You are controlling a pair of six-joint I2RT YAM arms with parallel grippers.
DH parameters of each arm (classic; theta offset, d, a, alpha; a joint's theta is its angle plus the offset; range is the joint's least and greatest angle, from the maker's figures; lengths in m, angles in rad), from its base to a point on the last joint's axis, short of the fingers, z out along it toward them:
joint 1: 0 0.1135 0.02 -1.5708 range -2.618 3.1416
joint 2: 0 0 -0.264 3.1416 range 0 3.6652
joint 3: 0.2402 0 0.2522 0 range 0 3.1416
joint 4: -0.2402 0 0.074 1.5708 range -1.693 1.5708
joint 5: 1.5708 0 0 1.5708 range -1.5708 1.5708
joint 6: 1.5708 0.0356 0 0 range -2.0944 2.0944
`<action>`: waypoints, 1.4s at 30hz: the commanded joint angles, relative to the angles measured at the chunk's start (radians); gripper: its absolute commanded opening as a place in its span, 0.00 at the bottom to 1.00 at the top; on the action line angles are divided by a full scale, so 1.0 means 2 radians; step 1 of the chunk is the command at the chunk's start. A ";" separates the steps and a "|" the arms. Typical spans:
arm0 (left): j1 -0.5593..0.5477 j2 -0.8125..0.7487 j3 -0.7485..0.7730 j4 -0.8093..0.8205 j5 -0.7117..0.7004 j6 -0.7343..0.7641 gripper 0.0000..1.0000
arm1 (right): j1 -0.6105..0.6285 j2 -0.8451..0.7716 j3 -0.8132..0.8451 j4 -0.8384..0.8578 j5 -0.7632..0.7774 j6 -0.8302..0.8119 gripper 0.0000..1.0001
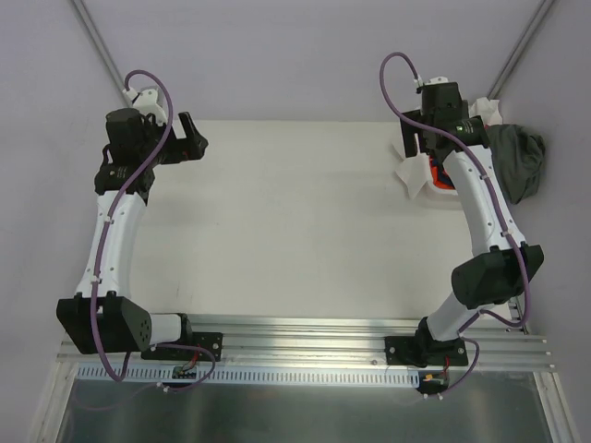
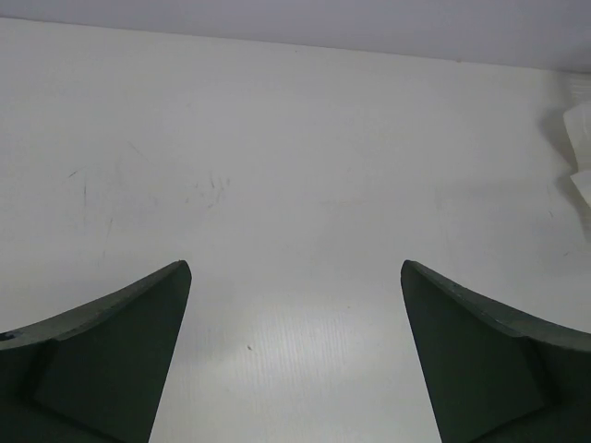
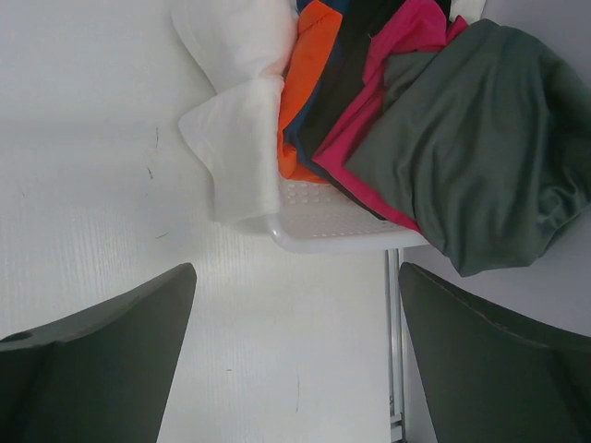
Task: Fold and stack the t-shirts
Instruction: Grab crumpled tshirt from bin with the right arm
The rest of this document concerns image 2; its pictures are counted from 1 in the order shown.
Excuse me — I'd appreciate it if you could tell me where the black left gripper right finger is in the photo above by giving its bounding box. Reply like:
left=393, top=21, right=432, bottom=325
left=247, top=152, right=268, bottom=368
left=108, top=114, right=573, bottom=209
left=401, top=260, right=590, bottom=442

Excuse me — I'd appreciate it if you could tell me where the white plastic laundry basket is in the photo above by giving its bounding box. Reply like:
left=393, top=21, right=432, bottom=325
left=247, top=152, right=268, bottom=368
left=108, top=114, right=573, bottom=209
left=563, top=102, right=591, bottom=206

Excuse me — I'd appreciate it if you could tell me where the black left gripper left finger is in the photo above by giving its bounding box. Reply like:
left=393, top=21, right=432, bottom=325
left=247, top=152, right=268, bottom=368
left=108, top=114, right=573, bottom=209
left=1, top=260, right=191, bottom=442

